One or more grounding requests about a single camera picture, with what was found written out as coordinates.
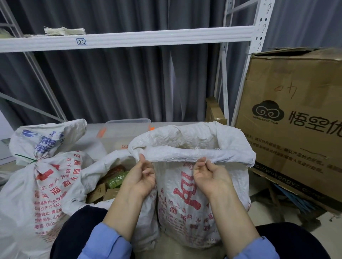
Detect slumped white woven sack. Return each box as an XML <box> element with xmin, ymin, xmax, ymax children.
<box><xmin>61</xmin><ymin>149</ymin><xmax>161</xmax><ymax>252</ymax></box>

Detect green string tie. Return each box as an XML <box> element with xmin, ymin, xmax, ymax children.
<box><xmin>15</xmin><ymin>154</ymin><xmax>38</xmax><ymax>163</ymax></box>

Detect tied white woven sack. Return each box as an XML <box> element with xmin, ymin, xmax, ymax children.
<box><xmin>0</xmin><ymin>119</ymin><xmax>94</xmax><ymax>259</ymax></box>

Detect person's left forearm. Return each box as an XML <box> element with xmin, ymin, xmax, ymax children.
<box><xmin>102</xmin><ymin>184</ymin><xmax>151</xmax><ymax>242</ymax></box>

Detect person's dark trousers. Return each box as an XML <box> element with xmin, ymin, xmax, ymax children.
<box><xmin>49</xmin><ymin>205</ymin><xmax>332</xmax><ymax>259</ymax></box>

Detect large printed cardboard box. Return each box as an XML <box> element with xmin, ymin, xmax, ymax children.
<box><xmin>235</xmin><ymin>47</ymin><xmax>342</xmax><ymax>214</ymax></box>

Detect white metal shelf rack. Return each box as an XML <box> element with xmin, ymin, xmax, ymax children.
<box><xmin>0</xmin><ymin>0</ymin><xmax>276</xmax><ymax>127</ymax></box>

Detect small brown cardboard box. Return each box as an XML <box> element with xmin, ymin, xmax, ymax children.
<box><xmin>103</xmin><ymin>188</ymin><xmax>121</xmax><ymax>202</ymax></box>
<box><xmin>86</xmin><ymin>183</ymin><xmax>108</xmax><ymax>205</ymax></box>

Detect person's left hand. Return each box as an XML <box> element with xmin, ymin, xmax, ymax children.
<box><xmin>121</xmin><ymin>153</ymin><xmax>157</xmax><ymax>201</ymax></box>

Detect red-brown packet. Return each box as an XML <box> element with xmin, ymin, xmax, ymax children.
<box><xmin>102</xmin><ymin>165</ymin><xmax>126</xmax><ymax>182</ymax></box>

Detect person's right hand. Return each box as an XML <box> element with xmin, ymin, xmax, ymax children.
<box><xmin>193</xmin><ymin>157</ymin><xmax>233</xmax><ymax>199</ymax></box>

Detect small brown cardboard piece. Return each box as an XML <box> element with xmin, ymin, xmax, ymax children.
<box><xmin>205</xmin><ymin>97</ymin><xmax>228</xmax><ymax>126</ymax></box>

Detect folded pale woven sack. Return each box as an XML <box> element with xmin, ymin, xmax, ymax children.
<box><xmin>43</xmin><ymin>26</ymin><xmax>86</xmax><ymax>37</ymax></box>

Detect blue plastic strips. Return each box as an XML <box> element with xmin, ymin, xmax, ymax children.
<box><xmin>274</xmin><ymin>183</ymin><xmax>317</xmax><ymax>214</ymax></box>

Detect person's right forearm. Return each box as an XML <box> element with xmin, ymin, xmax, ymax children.
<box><xmin>208</xmin><ymin>187</ymin><xmax>261</xmax><ymax>258</ymax></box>

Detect green packet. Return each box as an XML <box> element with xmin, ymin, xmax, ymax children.
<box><xmin>106</xmin><ymin>171</ymin><xmax>129</xmax><ymax>189</ymax></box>

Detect clear plastic storage container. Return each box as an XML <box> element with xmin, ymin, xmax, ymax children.
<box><xmin>96</xmin><ymin>118</ymin><xmax>156</xmax><ymax>155</ymax></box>

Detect grey curtain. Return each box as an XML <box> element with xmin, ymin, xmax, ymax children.
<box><xmin>0</xmin><ymin>0</ymin><xmax>342</xmax><ymax>126</ymax></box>

